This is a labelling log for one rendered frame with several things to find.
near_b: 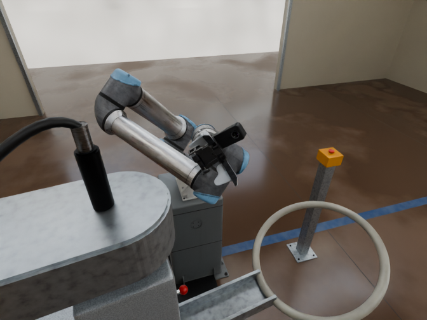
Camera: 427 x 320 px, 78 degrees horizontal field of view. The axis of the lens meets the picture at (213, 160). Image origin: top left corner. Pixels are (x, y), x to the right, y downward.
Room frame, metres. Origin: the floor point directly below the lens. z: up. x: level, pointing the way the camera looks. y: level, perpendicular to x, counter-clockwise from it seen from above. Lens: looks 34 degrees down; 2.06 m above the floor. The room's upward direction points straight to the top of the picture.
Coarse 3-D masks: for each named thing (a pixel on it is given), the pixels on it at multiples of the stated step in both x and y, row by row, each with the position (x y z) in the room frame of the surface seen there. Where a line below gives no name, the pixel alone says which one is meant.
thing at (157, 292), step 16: (160, 272) 0.33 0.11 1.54; (128, 288) 0.29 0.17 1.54; (144, 288) 0.29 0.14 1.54; (160, 288) 0.30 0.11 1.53; (80, 304) 0.26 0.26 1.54; (96, 304) 0.26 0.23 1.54; (112, 304) 0.27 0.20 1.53; (128, 304) 0.27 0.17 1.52; (144, 304) 0.29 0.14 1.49; (160, 304) 0.30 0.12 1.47; (176, 304) 0.31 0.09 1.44
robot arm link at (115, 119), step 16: (96, 112) 0.99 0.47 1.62; (112, 112) 0.97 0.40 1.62; (112, 128) 0.94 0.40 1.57; (128, 128) 0.92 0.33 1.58; (144, 144) 0.86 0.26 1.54; (160, 144) 0.85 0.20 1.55; (160, 160) 0.81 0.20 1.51; (176, 160) 0.79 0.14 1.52; (176, 176) 0.77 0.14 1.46; (192, 176) 0.74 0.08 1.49; (208, 176) 0.73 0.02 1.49; (208, 192) 0.69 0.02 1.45
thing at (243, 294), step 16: (256, 272) 0.59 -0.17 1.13; (224, 288) 0.54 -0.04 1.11; (240, 288) 0.56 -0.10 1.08; (256, 288) 0.56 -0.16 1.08; (192, 304) 0.49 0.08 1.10; (208, 304) 0.50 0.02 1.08; (224, 304) 0.50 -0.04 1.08; (240, 304) 0.50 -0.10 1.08; (256, 304) 0.47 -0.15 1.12; (272, 304) 0.49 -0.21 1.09
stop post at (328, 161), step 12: (324, 156) 1.50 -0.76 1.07; (336, 156) 1.48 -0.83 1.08; (324, 168) 1.49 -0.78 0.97; (324, 180) 1.48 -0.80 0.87; (312, 192) 1.54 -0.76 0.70; (324, 192) 1.49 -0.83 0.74; (312, 216) 1.48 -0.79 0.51; (312, 228) 1.49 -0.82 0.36; (300, 240) 1.53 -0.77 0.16; (300, 252) 1.49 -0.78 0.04; (312, 252) 1.51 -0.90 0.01
